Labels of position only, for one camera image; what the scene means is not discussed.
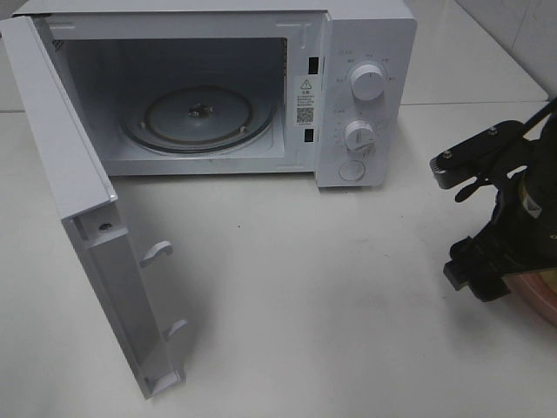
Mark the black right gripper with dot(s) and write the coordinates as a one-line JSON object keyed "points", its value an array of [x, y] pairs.
{"points": [[519, 238]]}

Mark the white microwave door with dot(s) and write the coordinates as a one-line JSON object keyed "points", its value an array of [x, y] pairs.
{"points": [[87, 203]]}

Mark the white timer knob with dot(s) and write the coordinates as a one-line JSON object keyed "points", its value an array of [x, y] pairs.
{"points": [[359, 136]]}

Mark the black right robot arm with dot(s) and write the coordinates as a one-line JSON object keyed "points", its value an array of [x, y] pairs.
{"points": [[541, 160]]}

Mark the upper white power knob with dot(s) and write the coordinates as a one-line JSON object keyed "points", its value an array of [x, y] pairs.
{"points": [[367, 82]]}

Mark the glass microwave turntable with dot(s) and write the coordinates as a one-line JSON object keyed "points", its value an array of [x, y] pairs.
{"points": [[199, 119]]}

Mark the white warning label sticker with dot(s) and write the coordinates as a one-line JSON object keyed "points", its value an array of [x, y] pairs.
{"points": [[306, 100]]}

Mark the pink round plate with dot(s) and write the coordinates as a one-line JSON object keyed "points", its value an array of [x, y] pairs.
{"points": [[538, 290]]}

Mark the round white door button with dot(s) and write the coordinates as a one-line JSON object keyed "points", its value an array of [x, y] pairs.
{"points": [[352, 170]]}

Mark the white microwave oven body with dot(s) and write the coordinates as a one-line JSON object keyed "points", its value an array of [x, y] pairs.
{"points": [[122, 53]]}

